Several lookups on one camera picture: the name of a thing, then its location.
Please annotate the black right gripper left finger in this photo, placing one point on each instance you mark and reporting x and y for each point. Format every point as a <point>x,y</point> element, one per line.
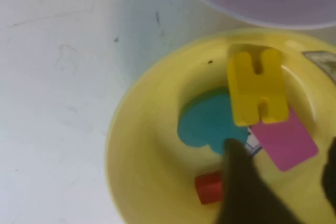
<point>244,190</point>

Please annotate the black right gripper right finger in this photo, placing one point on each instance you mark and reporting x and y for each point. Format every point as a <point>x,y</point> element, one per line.
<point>331,176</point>

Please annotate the yellow letter H block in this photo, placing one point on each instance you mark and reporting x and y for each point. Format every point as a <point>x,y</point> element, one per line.
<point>249,90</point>

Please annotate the red minus sign piece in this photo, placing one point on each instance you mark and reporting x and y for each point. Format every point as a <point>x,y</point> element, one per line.
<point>208,188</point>

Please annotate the blue white patterned diamond piece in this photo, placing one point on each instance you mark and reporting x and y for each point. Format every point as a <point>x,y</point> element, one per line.
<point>252,146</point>

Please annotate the pink rectangle piece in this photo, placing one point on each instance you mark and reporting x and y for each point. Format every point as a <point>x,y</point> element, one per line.
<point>286,142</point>

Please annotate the teal heart piece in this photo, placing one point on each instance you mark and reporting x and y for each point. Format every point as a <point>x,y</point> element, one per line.
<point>207,124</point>

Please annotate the yellow plastic bowl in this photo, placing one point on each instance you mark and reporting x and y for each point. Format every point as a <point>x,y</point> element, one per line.
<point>147,140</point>

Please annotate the paper label on yellow bowl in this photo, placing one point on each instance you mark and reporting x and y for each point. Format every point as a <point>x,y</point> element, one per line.
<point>324,62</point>

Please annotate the pink plastic bowl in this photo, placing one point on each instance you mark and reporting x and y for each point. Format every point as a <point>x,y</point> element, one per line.
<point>262,6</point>

